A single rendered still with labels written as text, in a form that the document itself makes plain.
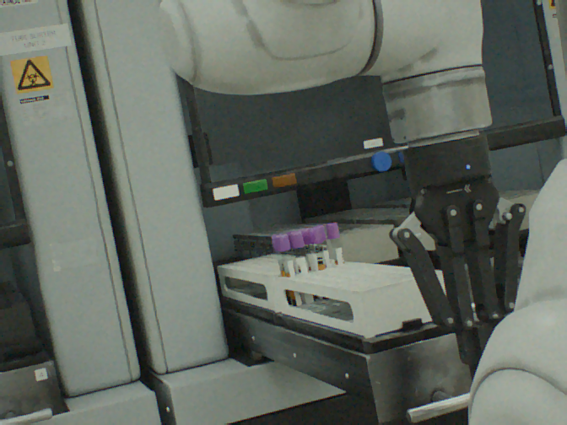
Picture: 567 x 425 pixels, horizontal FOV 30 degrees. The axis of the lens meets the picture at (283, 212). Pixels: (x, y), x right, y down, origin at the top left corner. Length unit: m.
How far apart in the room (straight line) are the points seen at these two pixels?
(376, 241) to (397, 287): 0.52
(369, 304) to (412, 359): 0.07
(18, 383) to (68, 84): 0.42
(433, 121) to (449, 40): 0.07
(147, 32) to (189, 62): 0.74
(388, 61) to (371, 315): 0.30
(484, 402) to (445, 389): 0.61
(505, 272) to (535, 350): 0.51
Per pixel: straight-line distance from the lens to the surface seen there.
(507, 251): 0.97
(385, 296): 1.10
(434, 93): 0.91
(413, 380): 1.08
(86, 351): 1.54
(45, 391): 1.45
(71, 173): 1.52
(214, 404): 1.49
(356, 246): 1.61
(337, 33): 0.84
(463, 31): 0.92
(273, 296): 1.39
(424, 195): 0.94
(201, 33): 0.81
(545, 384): 0.46
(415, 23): 0.90
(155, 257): 1.54
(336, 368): 1.15
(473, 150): 0.93
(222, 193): 1.53
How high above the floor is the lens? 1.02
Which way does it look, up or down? 3 degrees down
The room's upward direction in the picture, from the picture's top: 11 degrees counter-clockwise
